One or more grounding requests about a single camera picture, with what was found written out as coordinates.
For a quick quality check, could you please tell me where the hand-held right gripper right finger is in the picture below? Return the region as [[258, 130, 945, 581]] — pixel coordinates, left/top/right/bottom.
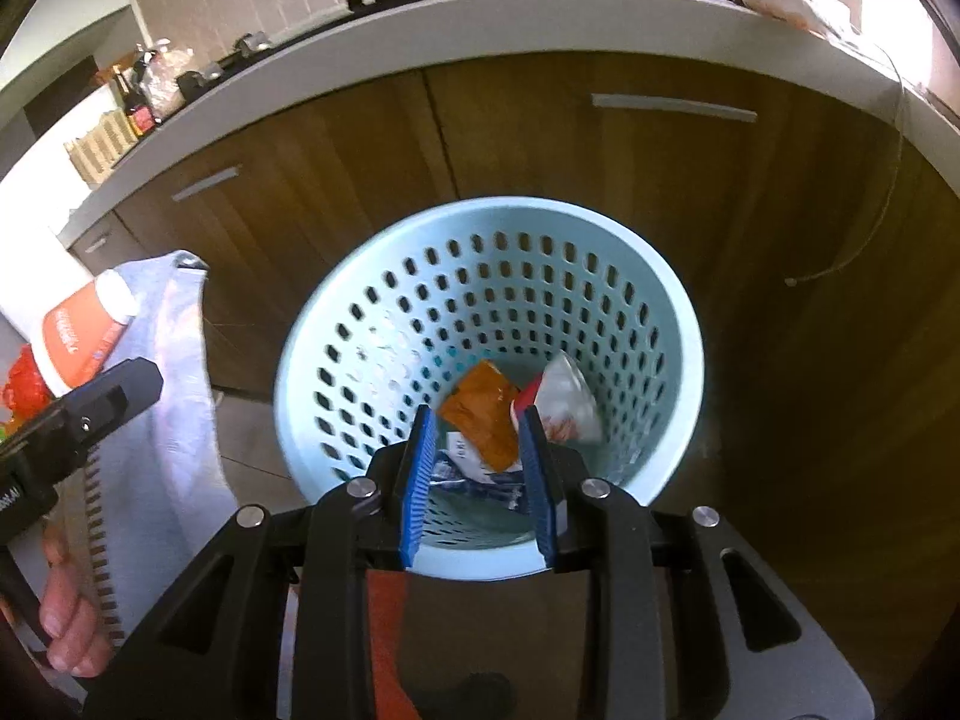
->
[[520, 405, 818, 720]]

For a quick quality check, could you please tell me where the patterned grey cloth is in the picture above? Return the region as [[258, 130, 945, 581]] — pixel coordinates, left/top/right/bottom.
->
[[15, 249, 233, 646]]

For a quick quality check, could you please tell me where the thin hanging string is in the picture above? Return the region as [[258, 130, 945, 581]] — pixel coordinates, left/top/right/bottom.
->
[[784, 37, 908, 290]]

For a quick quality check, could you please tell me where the orange paper cup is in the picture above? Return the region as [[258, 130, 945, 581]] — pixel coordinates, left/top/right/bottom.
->
[[37, 270, 143, 398]]

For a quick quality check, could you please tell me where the beige slatted utensil basket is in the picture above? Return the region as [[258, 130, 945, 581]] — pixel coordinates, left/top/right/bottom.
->
[[64, 109, 140, 185]]

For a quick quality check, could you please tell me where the dark sauce bottle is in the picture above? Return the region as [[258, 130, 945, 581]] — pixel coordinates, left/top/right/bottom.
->
[[112, 67, 155, 137]]

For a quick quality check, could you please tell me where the clear plastic food bag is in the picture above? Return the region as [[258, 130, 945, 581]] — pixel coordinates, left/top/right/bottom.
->
[[139, 45, 196, 117]]

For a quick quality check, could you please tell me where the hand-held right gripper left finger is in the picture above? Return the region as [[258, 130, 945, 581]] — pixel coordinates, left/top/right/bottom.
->
[[82, 405, 437, 720]]

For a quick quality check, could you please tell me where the red cloth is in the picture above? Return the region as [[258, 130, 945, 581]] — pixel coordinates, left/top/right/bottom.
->
[[367, 570, 421, 720]]

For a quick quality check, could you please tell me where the blue and white packet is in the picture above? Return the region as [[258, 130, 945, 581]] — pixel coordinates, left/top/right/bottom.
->
[[431, 431, 537, 515]]

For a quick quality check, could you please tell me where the white and red wrapper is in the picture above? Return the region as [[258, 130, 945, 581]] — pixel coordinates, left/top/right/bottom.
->
[[510, 349, 605, 443]]

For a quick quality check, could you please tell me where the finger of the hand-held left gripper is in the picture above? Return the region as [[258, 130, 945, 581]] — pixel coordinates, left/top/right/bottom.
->
[[56, 358, 164, 445]]

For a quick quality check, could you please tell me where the light blue perforated basket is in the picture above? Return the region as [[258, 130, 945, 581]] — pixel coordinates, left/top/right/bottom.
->
[[274, 196, 702, 582]]

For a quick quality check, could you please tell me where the person's left hand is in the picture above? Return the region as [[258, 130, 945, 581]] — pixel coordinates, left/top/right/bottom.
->
[[37, 517, 115, 677]]

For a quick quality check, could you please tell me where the red plastic bag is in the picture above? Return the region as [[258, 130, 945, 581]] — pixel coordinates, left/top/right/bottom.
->
[[0, 341, 57, 421]]

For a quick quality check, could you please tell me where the orange-brown snack packet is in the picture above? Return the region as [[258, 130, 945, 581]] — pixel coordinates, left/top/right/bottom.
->
[[437, 360, 522, 473]]

